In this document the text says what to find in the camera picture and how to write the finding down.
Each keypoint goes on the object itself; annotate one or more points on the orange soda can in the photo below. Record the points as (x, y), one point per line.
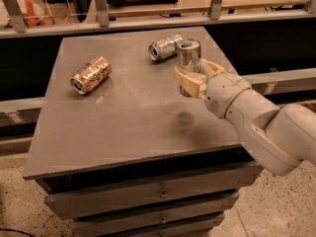
(91, 75)

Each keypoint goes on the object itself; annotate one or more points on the grey drawer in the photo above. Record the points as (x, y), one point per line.
(186, 209)
(133, 193)
(170, 229)

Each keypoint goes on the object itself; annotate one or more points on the upper grey drawer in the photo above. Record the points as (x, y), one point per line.
(133, 193)

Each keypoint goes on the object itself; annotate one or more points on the left metal railing post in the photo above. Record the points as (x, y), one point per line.
(17, 20)

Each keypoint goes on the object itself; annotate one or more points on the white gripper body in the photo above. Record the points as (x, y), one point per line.
(224, 94)

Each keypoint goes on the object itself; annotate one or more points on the orange and white bag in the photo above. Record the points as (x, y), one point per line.
(34, 12)

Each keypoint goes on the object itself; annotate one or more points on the green and silver soda can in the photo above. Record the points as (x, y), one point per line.
(164, 48)

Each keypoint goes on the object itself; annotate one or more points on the grey drawer cabinet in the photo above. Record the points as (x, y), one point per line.
(134, 125)

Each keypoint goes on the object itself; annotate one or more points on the middle metal railing post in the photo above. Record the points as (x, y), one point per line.
(102, 13)

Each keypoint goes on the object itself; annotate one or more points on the lower grey drawer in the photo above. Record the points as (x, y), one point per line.
(170, 229)

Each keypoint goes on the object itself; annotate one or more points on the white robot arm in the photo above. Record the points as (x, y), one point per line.
(279, 139)

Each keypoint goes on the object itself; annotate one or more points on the middle grey drawer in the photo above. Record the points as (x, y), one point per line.
(186, 209)

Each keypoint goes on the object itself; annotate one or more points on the silver redbull can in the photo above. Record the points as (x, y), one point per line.
(188, 61)

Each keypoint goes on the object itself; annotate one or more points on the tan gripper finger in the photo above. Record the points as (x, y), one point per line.
(210, 69)
(192, 84)

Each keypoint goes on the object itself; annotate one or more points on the right metal railing post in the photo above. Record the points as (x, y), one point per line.
(214, 10)

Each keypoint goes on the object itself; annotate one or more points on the metal railing post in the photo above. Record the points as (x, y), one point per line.
(17, 20)
(102, 13)
(214, 10)

